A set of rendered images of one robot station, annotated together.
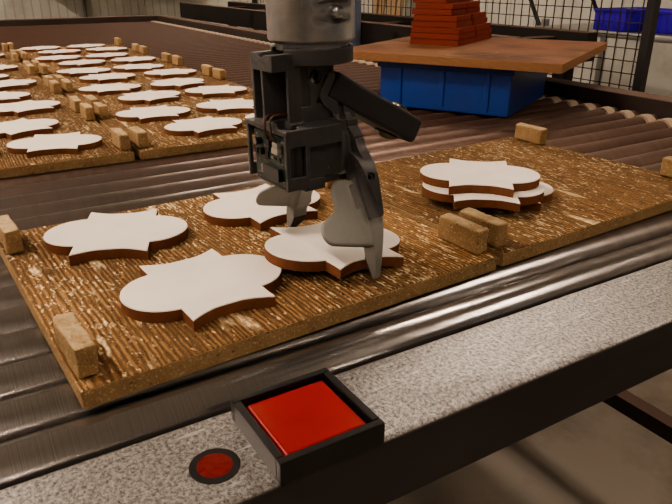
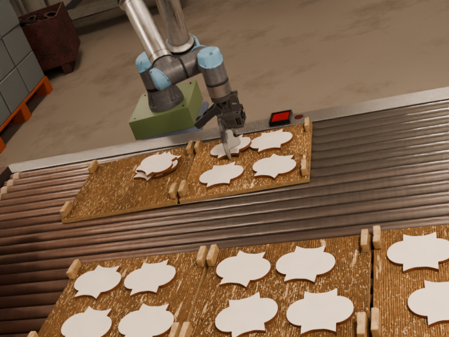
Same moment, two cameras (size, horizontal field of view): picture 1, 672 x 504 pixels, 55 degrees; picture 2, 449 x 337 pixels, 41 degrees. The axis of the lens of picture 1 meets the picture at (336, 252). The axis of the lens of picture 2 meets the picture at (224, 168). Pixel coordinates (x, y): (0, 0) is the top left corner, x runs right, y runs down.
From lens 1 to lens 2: 2.35 m
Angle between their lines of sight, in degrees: 107
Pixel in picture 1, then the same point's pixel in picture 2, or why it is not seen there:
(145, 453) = not seen: hidden behind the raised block
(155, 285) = (281, 139)
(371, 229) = not seen: hidden behind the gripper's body
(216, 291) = (271, 135)
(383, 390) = (262, 124)
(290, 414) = (282, 116)
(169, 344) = (290, 129)
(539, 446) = not seen: outside the picture
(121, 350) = (299, 128)
